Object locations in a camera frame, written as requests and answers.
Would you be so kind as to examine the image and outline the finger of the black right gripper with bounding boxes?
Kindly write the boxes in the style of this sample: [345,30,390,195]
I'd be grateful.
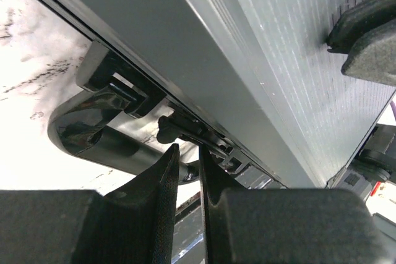
[341,22,395,87]
[326,0,395,54]

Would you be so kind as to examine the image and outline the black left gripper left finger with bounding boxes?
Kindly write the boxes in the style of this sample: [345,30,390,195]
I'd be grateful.
[1,144,180,263]

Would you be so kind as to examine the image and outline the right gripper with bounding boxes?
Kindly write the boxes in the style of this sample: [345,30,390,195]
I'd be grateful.
[343,124,395,201]

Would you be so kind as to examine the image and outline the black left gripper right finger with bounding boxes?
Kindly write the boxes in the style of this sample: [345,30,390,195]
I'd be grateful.
[199,146,395,263]

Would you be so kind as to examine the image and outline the black poker set case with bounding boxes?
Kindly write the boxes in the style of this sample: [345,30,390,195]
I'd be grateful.
[41,0,395,187]

